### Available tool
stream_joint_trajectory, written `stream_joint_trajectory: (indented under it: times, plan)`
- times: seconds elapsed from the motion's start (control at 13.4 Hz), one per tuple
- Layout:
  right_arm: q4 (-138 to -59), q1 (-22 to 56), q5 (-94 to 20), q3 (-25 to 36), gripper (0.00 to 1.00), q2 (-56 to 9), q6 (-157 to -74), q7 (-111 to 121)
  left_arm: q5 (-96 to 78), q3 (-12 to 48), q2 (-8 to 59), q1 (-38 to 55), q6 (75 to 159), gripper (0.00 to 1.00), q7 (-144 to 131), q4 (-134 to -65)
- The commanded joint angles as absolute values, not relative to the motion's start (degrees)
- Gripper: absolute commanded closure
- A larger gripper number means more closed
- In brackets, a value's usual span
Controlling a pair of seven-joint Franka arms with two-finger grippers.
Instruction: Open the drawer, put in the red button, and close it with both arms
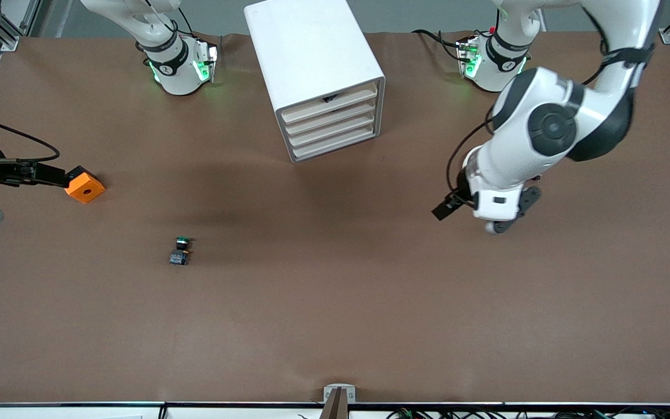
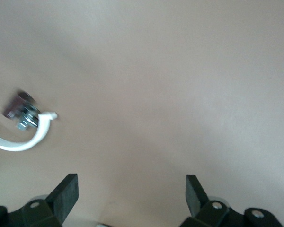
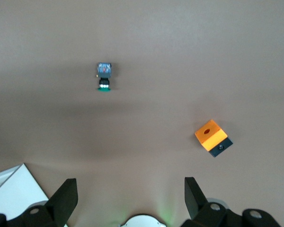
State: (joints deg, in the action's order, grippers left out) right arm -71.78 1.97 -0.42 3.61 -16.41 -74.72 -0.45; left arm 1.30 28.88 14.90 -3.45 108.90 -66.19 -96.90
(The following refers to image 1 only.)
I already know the brown wooden post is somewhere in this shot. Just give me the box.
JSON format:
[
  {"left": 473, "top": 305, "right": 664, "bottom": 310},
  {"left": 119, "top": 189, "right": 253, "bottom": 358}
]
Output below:
[{"left": 322, "top": 389, "right": 348, "bottom": 419}]

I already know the orange and black switch box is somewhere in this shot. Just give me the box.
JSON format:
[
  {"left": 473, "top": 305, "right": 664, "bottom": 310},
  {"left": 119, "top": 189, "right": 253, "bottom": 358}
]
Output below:
[{"left": 65, "top": 166, "right": 106, "bottom": 204}]

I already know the green push button switch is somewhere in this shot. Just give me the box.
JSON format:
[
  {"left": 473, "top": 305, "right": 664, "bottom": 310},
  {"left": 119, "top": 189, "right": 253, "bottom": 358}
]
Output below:
[{"left": 168, "top": 236, "right": 193, "bottom": 266}]

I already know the grey metal bracket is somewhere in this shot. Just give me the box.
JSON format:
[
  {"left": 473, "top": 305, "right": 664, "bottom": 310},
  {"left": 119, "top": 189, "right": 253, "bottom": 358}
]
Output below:
[{"left": 323, "top": 384, "right": 357, "bottom": 403}]

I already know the black cable at arm base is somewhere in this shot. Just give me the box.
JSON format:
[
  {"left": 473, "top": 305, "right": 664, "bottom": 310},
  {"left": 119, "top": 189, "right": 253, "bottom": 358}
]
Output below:
[{"left": 412, "top": 29, "right": 471, "bottom": 60}]

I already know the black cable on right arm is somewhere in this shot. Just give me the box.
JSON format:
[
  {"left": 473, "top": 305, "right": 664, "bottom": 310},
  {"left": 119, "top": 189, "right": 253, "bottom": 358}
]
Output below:
[{"left": 0, "top": 109, "right": 61, "bottom": 165}]

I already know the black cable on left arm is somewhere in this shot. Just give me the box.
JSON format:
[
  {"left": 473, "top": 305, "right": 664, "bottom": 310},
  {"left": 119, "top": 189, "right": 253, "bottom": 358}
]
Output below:
[{"left": 446, "top": 113, "right": 496, "bottom": 196}]

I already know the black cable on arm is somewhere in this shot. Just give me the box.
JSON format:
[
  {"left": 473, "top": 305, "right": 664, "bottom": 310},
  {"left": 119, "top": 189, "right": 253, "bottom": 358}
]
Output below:
[
  {"left": 0, "top": 109, "right": 61, "bottom": 165},
  {"left": 446, "top": 113, "right": 496, "bottom": 196}
]

